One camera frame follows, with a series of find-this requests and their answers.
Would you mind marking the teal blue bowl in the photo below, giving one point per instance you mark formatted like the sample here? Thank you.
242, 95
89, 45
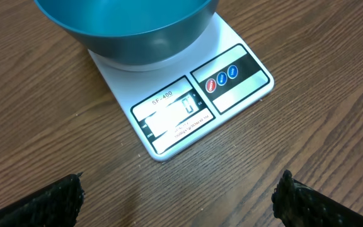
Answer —
131, 32

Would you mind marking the white digital kitchen scale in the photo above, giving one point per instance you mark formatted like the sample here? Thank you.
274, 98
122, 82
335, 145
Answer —
173, 103

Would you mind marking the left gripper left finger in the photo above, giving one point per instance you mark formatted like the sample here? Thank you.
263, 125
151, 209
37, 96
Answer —
57, 204

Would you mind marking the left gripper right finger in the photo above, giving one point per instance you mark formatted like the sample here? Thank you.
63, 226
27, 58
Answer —
296, 204

